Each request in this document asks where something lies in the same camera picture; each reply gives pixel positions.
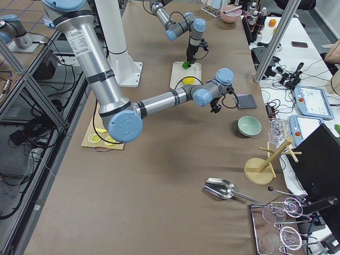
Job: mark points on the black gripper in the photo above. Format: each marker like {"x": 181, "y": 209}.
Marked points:
{"x": 190, "y": 52}
{"x": 215, "y": 104}

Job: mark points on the green lime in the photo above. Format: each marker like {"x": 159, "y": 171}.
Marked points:
{"x": 186, "y": 65}

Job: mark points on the yellow lemon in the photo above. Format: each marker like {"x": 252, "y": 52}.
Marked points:
{"x": 188, "y": 81}

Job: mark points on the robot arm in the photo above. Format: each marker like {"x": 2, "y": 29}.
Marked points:
{"x": 122, "y": 118}
{"x": 195, "y": 26}

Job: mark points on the white rabbit tray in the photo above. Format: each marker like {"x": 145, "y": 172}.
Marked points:
{"x": 178, "y": 74}

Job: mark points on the black glass tray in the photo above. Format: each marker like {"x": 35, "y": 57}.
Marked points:
{"x": 274, "y": 237}

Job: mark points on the grey folded cloth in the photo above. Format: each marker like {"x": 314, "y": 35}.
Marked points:
{"x": 245, "y": 101}

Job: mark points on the mint green bowl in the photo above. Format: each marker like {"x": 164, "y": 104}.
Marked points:
{"x": 249, "y": 126}

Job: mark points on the pink bowl of ice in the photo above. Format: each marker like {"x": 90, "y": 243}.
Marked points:
{"x": 230, "y": 14}

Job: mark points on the wooden banana stand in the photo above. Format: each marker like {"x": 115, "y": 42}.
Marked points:
{"x": 260, "y": 171}

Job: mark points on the silver scoop far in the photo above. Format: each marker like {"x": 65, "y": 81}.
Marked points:
{"x": 223, "y": 189}

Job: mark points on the orange fruit on desk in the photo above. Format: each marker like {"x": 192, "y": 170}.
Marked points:
{"x": 272, "y": 22}

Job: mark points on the teach pendant tablet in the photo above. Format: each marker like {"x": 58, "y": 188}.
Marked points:
{"x": 313, "y": 102}

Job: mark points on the black smartphone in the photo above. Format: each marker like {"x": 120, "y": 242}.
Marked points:
{"x": 299, "y": 44}

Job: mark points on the lemon slice lower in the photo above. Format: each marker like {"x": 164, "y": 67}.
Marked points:
{"x": 109, "y": 141}

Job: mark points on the lemon slice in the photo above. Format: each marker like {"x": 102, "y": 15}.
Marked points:
{"x": 109, "y": 141}
{"x": 93, "y": 138}

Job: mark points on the black monitor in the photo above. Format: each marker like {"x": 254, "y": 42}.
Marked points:
{"x": 318, "y": 166}

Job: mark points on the wooden cutting board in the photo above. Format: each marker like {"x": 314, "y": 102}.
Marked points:
{"x": 96, "y": 122}

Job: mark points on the lemon slice upper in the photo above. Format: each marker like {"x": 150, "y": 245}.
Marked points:
{"x": 93, "y": 138}

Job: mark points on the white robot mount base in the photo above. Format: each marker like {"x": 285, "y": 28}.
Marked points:
{"x": 127, "y": 71}

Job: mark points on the aluminium frame post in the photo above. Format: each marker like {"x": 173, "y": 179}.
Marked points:
{"x": 288, "y": 13}

